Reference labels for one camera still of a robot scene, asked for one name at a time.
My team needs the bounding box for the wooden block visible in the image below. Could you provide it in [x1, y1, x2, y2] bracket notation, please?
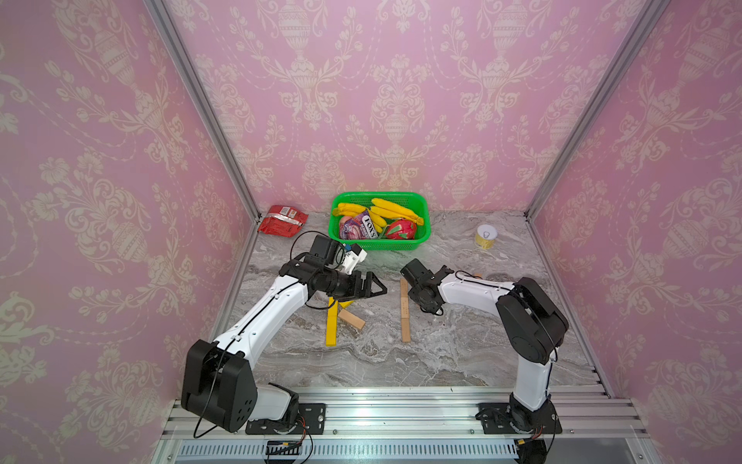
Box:
[338, 309, 365, 331]

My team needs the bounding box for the wooden block three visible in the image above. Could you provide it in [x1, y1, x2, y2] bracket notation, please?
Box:
[400, 318, 412, 343]

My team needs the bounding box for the wooden block one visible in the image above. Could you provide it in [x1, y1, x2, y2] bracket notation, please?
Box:
[400, 278, 409, 301]

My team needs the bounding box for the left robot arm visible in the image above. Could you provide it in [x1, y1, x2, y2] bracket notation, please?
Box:
[181, 234, 388, 433]

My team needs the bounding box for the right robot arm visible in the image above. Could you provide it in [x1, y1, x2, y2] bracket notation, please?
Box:
[401, 259, 569, 435]

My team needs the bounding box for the purple snack packet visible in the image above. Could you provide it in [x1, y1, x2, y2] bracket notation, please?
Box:
[338, 211, 379, 241]

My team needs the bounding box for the red dragon fruit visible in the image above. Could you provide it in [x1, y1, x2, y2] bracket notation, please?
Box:
[384, 218, 417, 241]

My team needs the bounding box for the green plastic basket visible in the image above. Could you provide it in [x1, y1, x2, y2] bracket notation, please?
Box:
[328, 191, 432, 251]

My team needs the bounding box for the left banana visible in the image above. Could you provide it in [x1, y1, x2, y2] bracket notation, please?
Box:
[332, 203, 388, 233]

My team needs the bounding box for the banana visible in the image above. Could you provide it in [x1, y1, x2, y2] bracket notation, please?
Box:
[332, 203, 388, 233]
[370, 198, 425, 225]

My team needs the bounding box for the right banana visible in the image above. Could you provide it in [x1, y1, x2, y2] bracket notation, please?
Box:
[370, 198, 425, 225]

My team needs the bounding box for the red snack bag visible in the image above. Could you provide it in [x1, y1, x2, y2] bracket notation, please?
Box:
[258, 205, 308, 238]

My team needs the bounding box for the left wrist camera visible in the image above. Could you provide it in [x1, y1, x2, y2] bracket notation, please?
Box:
[339, 244, 367, 275]

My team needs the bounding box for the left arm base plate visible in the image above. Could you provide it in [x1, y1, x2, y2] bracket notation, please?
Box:
[245, 403, 327, 436]

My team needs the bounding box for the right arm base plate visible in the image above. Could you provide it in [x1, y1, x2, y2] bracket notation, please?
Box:
[475, 399, 563, 436]

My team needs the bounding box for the left frame post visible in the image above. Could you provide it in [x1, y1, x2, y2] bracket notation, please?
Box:
[144, 0, 261, 223]

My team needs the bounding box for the frame post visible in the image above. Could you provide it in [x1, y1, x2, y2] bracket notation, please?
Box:
[524, 0, 670, 224]
[144, 0, 261, 223]

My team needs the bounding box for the right frame post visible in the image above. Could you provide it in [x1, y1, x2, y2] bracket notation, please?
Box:
[524, 0, 670, 224]

